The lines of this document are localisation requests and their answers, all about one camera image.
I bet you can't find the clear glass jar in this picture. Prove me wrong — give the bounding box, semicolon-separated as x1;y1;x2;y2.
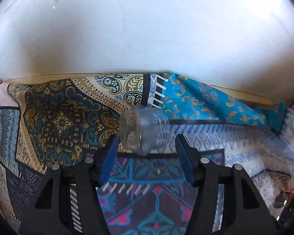
119;105;169;156

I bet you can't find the patchwork patterned tablecloth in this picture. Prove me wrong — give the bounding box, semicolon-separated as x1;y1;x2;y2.
0;73;294;234

